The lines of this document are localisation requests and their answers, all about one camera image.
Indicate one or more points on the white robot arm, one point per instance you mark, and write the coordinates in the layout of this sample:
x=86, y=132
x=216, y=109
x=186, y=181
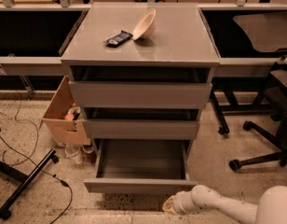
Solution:
x=271, y=209

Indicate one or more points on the grey bottom drawer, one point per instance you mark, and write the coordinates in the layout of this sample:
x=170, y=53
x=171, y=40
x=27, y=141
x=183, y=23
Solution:
x=140, y=167

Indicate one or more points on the black desk leg frame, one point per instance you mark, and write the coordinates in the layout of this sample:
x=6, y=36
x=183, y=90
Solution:
x=234, y=107

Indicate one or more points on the black stand leg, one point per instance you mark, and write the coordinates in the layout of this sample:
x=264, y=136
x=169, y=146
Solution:
x=25, y=181

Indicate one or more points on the grey middle drawer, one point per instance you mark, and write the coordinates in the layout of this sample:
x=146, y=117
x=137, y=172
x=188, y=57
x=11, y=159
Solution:
x=141, y=123

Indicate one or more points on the white bowl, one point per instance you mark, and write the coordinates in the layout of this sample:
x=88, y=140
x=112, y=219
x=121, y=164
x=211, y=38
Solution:
x=145, y=26

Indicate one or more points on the cardboard box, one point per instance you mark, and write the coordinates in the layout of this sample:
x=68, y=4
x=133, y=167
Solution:
x=64, y=131

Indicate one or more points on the grey drawer cabinet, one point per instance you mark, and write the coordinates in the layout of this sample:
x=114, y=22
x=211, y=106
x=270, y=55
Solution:
x=180, y=38

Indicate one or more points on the items inside cardboard box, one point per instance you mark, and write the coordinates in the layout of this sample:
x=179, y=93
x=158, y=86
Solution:
x=73, y=113

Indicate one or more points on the white bottle on floor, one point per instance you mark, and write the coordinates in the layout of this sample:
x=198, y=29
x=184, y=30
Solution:
x=74, y=154

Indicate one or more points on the black office chair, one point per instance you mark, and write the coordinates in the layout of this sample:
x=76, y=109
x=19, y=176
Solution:
x=276, y=95

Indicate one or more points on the grey drawer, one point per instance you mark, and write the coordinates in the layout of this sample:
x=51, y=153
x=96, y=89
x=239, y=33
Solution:
x=141, y=123
x=139, y=87
x=140, y=167

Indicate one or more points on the grey top drawer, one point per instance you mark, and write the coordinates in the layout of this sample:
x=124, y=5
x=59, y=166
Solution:
x=139, y=87

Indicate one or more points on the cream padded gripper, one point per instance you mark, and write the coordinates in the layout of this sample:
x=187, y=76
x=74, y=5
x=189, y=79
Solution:
x=180, y=202

